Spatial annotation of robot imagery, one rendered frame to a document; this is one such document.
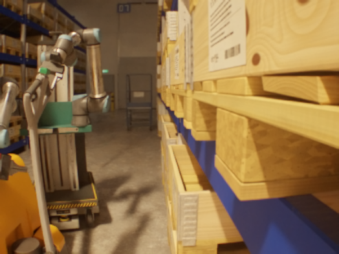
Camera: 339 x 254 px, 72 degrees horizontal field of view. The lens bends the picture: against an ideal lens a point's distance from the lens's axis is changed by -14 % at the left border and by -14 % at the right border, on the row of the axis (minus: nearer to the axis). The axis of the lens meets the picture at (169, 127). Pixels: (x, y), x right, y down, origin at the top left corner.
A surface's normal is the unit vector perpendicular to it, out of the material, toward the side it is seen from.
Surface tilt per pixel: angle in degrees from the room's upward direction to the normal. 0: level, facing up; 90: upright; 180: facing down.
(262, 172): 90
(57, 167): 90
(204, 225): 90
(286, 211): 90
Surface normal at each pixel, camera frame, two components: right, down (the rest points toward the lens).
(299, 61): -1.00, 0.00
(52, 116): 0.35, 0.14
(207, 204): 0.06, 0.15
